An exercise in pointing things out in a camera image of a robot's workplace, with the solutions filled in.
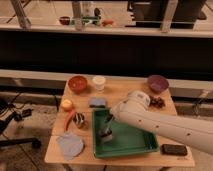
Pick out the grey handled brush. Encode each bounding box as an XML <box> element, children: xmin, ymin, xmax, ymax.
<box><xmin>99</xmin><ymin>115</ymin><xmax>114</xmax><ymax>143</ymax></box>

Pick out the green plastic tray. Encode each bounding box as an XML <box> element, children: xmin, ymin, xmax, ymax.
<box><xmin>92</xmin><ymin>109</ymin><xmax>159</xmax><ymax>158</ymax></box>

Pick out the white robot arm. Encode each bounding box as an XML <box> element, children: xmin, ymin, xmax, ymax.
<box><xmin>110</xmin><ymin>91</ymin><xmax>213</xmax><ymax>155</ymax></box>

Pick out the blue sponge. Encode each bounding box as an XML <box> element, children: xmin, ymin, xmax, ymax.
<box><xmin>89</xmin><ymin>97</ymin><xmax>107</xmax><ymax>108</ymax></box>

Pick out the white cup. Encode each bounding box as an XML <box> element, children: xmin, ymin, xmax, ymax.
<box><xmin>92</xmin><ymin>76</ymin><xmax>106</xmax><ymax>91</ymax></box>

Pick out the dark brown grape bunch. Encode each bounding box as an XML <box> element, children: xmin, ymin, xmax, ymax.
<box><xmin>150</xmin><ymin>96</ymin><xmax>165</xmax><ymax>108</ymax></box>

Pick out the purple bowl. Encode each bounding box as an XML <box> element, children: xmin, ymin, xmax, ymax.
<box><xmin>147</xmin><ymin>75</ymin><xmax>169</xmax><ymax>94</ymax></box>

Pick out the red chili pepper toy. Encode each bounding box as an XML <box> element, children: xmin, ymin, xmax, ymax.
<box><xmin>64</xmin><ymin>109</ymin><xmax>75</xmax><ymax>132</ymax></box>

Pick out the yellow round fruit toy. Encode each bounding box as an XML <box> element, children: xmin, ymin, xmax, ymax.
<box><xmin>61</xmin><ymin>99</ymin><xmax>73</xmax><ymax>111</ymax></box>

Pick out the wooden table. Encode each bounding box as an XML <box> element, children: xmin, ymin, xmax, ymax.
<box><xmin>45</xmin><ymin>79</ymin><xmax>195</xmax><ymax>167</ymax></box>

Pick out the blue-grey cloth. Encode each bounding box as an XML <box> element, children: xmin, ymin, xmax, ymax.
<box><xmin>56</xmin><ymin>132</ymin><xmax>84</xmax><ymax>160</ymax></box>

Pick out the black rectangular eraser block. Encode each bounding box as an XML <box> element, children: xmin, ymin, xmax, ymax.
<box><xmin>161</xmin><ymin>144</ymin><xmax>188</xmax><ymax>156</ymax></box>

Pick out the orange background object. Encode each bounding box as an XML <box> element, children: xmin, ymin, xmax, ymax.
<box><xmin>102</xmin><ymin>20</ymin><xmax>114</xmax><ymax>27</ymax></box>

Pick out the green background box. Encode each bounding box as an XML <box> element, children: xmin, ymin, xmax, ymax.
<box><xmin>82</xmin><ymin>16</ymin><xmax>100</xmax><ymax>25</ymax></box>

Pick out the dark red background bowl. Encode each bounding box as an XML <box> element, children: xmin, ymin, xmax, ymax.
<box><xmin>59</xmin><ymin>16</ymin><xmax>70</xmax><ymax>25</ymax></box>

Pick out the black office chair base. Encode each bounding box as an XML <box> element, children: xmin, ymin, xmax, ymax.
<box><xmin>0</xmin><ymin>96</ymin><xmax>42</xmax><ymax>150</ymax></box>

